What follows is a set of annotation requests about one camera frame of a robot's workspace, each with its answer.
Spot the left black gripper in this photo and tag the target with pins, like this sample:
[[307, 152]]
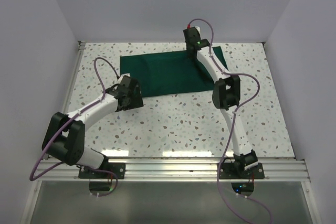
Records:
[[136, 102]]

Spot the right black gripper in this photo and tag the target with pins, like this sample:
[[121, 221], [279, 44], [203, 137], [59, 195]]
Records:
[[189, 55]]

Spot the green surgical cloth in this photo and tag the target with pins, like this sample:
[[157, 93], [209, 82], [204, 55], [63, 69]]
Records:
[[167, 73]]

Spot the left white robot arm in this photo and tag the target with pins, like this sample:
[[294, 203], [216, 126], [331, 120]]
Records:
[[65, 136]]

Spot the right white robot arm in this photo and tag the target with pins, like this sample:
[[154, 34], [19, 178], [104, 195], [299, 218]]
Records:
[[226, 98]]

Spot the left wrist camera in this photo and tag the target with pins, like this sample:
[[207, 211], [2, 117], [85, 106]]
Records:
[[125, 75]]

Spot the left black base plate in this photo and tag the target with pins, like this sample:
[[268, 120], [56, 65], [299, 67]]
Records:
[[105, 171]]

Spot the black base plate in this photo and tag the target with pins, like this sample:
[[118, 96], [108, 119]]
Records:
[[229, 170], [105, 171]]

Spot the aluminium rail frame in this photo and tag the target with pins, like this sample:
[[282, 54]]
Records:
[[181, 137]]

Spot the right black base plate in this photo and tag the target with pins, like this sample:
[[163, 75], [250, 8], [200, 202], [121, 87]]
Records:
[[229, 170]]

